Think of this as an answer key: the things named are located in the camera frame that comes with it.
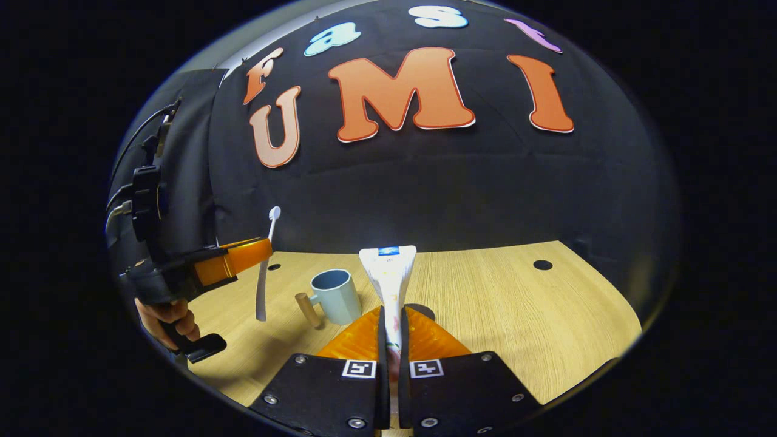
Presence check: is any dark grey side cloth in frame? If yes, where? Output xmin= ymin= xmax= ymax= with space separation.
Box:
xmin=109 ymin=68 xmax=229 ymax=256

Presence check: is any white toothpaste tube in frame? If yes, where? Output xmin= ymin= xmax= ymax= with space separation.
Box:
xmin=358 ymin=245 xmax=418 ymax=413

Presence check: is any pale blue cup wooden handle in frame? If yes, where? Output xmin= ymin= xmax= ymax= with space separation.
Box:
xmin=296 ymin=269 xmax=363 ymax=329

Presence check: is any black backdrop cloth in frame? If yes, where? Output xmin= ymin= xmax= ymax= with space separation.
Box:
xmin=206 ymin=0 xmax=682 ymax=304

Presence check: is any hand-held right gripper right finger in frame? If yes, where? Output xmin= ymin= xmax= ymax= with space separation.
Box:
xmin=398 ymin=307 xmax=544 ymax=435

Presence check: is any white toothbrush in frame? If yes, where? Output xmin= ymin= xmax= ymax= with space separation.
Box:
xmin=255 ymin=206 xmax=282 ymax=322

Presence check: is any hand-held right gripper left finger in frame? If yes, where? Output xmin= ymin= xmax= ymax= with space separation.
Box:
xmin=249 ymin=307 xmax=390 ymax=434

